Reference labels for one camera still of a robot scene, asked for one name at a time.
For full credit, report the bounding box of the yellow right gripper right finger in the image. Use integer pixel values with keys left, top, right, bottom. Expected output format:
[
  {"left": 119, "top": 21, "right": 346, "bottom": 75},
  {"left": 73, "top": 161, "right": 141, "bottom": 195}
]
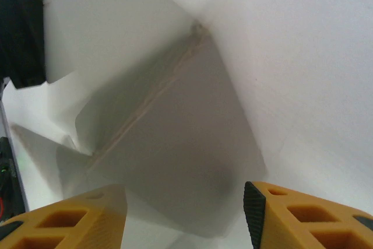
[{"left": 243, "top": 181, "right": 373, "bottom": 249}]

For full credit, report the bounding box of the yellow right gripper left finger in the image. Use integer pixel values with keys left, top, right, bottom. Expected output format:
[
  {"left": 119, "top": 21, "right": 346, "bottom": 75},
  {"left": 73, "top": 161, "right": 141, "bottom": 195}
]
[{"left": 0, "top": 184, "right": 128, "bottom": 249}]

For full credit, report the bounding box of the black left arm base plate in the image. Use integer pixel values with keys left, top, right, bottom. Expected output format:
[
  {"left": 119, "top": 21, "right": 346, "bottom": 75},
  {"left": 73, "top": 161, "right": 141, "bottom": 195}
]
[{"left": 0, "top": 136, "right": 27, "bottom": 224}]

